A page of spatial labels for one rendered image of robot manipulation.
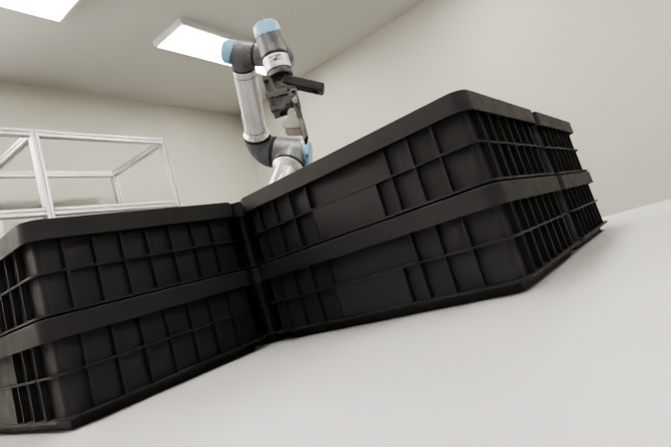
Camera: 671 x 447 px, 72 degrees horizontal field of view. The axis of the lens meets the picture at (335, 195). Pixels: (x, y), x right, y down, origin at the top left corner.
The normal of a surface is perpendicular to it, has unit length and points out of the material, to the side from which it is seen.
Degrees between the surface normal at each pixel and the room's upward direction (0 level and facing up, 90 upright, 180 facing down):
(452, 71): 90
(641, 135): 90
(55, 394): 90
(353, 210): 90
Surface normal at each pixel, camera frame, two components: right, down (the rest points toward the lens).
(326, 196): -0.61, 0.06
